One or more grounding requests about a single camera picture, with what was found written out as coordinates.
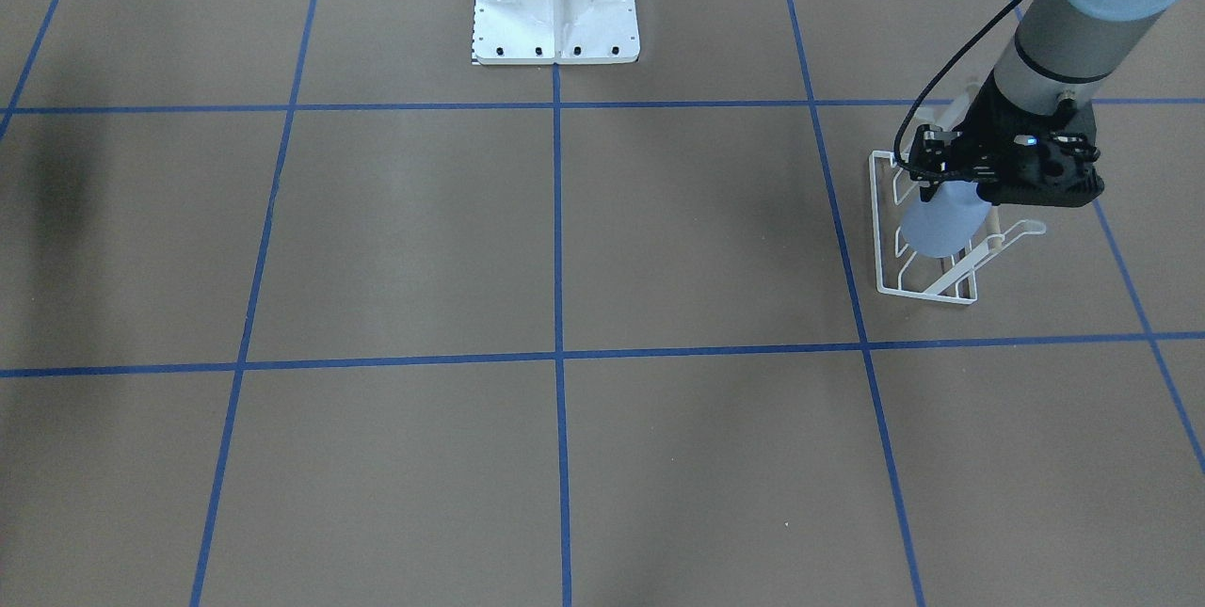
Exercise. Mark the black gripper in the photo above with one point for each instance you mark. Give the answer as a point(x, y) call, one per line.
point(990, 120)

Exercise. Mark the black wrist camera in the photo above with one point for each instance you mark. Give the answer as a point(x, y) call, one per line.
point(935, 157)

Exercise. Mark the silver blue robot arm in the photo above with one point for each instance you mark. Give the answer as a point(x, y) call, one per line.
point(1066, 49)

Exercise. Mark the light blue plastic cup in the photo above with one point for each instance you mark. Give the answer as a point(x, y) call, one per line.
point(944, 224)

